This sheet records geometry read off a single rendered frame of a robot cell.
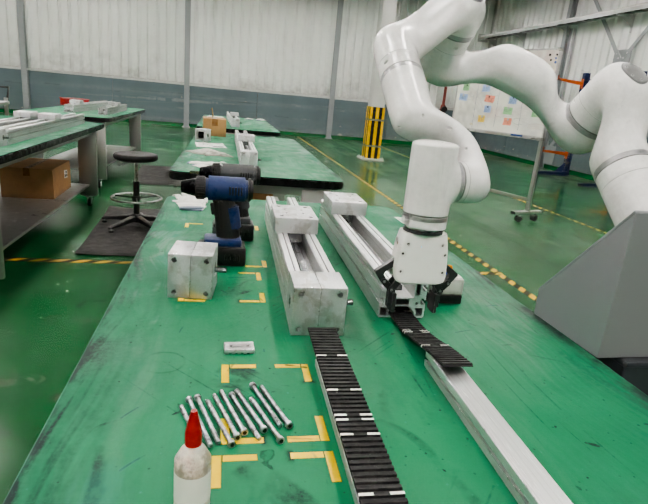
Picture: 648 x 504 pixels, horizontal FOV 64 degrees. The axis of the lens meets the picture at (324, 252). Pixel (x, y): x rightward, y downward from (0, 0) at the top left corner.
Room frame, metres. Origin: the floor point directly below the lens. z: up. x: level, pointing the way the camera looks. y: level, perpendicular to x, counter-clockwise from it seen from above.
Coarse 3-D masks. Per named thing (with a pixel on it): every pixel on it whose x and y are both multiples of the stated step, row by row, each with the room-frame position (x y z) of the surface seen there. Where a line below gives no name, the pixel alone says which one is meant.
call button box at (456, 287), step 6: (456, 282) 1.12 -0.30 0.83; (462, 282) 1.12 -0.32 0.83; (426, 288) 1.12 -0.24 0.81; (450, 288) 1.11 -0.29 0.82; (456, 288) 1.12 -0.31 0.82; (462, 288) 1.12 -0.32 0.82; (444, 294) 1.12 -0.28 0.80; (450, 294) 1.12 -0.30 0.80; (456, 294) 1.12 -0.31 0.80; (426, 300) 1.11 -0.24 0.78; (444, 300) 1.11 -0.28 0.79; (450, 300) 1.11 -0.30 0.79; (456, 300) 1.12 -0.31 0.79
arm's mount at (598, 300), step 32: (640, 224) 0.91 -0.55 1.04; (608, 256) 0.94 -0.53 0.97; (640, 256) 0.91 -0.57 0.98; (544, 288) 1.09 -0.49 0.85; (576, 288) 1.00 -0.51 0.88; (608, 288) 0.92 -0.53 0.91; (640, 288) 0.92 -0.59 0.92; (544, 320) 1.07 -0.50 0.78; (576, 320) 0.98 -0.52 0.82; (608, 320) 0.90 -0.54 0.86; (640, 320) 0.92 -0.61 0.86; (608, 352) 0.91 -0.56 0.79; (640, 352) 0.92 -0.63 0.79
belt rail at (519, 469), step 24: (432, 360) 0.78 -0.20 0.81; (456, 384) 0.70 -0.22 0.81; (456, 408) 0.67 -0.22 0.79; (480, 408) 0.64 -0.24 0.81; (480, 432) 0.60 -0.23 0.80; (504, 432) 0.59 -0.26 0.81; (504, 456) 0.54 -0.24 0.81; (528, 456) 0.54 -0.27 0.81; (504, 480) 0.53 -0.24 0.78; (528, 480) 0.50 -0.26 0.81; (552, 480) 0.50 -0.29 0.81
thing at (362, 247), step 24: (336, 216) 1.53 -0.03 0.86; (360, 216) 1.57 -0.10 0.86; (336, 240) 1.47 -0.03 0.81; (360, 240) 1.28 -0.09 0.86; (384, 240) 1.30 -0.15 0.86; (360, 264) 1.18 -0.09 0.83; (360, 288) 1.15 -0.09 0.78; (384, 288) 1.01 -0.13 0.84; (408, 288) 1.05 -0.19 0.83; (384, 312) 1.01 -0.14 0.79
